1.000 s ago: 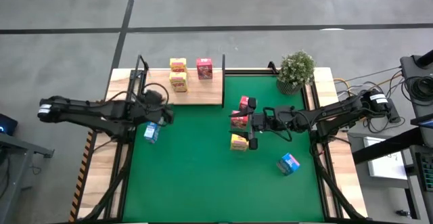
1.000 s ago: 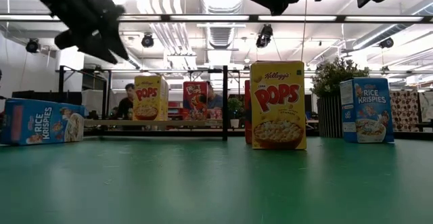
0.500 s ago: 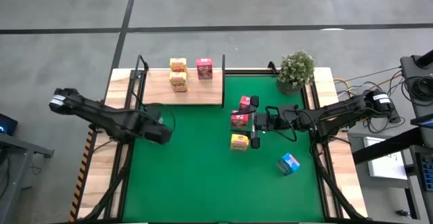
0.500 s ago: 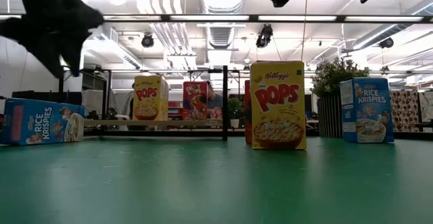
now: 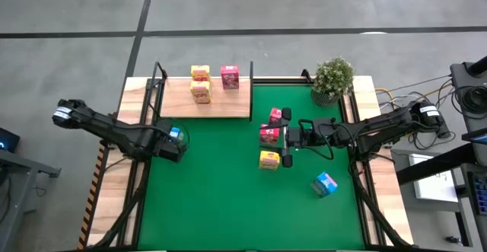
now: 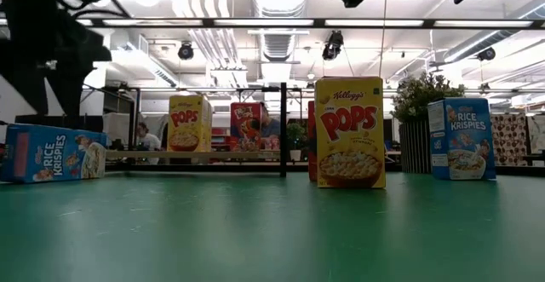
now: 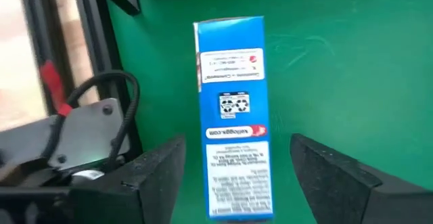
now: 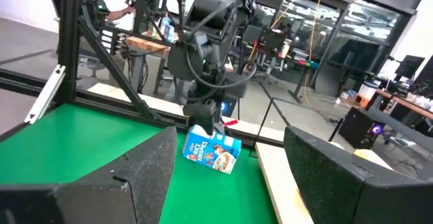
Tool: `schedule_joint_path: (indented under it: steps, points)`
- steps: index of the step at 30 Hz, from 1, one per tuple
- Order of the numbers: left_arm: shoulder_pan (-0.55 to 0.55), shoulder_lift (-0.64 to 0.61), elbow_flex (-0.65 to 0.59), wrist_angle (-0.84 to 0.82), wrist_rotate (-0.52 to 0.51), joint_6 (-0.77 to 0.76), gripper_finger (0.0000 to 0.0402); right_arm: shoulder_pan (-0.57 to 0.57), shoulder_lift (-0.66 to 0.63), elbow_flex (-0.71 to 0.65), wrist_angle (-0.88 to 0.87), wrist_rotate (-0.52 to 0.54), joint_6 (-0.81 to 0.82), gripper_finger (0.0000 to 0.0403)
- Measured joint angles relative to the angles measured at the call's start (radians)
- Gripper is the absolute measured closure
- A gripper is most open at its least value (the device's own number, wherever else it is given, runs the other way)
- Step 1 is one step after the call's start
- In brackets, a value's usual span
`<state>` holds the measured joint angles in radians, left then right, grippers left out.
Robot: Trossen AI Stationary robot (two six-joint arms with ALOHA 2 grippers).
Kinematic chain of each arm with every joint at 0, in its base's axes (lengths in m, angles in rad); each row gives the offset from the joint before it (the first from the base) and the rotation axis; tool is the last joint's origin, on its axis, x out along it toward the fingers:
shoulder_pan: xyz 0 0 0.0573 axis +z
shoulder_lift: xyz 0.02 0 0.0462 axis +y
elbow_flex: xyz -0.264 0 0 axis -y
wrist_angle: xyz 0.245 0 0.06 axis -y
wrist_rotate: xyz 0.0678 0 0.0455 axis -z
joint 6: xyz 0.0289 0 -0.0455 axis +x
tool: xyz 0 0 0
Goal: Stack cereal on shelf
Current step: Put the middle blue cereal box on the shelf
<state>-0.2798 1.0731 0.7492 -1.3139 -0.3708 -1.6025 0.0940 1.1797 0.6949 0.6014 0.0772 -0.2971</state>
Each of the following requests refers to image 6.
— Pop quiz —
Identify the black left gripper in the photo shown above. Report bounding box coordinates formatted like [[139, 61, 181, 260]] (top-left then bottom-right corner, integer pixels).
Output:
[[0, 7, 112, 118]]

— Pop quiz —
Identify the blue Rice Krispies cereal box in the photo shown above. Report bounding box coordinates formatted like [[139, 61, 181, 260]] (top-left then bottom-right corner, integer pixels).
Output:
[[427, 97, 497, 181], [0, 123, 108, 184]]

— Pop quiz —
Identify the black cabinet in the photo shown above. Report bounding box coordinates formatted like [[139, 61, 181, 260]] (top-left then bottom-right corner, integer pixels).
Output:
[[14, 113, 106, 135]]

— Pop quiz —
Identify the black ceiling spotlight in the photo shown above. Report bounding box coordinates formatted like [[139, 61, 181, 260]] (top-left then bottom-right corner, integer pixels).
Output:
[[177, 41, 195, 61], [476, 46, 497, 63], [321, 29, 345, 61]]

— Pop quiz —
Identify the small plant in white pot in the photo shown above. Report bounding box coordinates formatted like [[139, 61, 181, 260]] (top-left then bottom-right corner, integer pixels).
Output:
[[285, 122, 307, 163]]

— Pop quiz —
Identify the black ceiling light rail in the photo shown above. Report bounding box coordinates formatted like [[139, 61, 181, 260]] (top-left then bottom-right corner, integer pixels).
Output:
[[83, 16, 545, 30]]

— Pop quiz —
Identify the yellow Corn Pops cereal box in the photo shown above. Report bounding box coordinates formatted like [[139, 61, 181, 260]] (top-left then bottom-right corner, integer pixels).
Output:
[[313, 76, 387, 189], [167, 95, 213, 153]]

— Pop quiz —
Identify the person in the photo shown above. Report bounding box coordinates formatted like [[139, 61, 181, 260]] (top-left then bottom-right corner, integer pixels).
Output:
[[135, 122, 163, 166], [259, 102, 282, 151]]

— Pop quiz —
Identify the silver ventilation duct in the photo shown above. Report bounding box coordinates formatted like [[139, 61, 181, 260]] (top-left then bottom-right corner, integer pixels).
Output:
[[250, 0, 310, 64]]

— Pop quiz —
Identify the black aluminium table frame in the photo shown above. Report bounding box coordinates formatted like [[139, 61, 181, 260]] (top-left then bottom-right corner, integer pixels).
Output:
[[106, 162, 545, 179]]

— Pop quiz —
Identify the wooden shelf with black frame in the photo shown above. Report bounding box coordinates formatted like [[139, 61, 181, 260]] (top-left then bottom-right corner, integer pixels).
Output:
[[104, 81, 289, 179]]

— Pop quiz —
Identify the green table mat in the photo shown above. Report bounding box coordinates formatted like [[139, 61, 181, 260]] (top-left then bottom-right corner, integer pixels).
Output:
[[0, 170, 545, 282]]

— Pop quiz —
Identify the potted plant in striped pot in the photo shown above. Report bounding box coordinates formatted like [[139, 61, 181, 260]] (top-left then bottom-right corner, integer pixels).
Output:
[[390, 71, 468, 175]]

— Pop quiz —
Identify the red Froot Loops cereal box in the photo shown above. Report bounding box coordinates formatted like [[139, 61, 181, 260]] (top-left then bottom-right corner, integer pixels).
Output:
[[230, 101, 262, 153], [307, 100, 318, 183]]

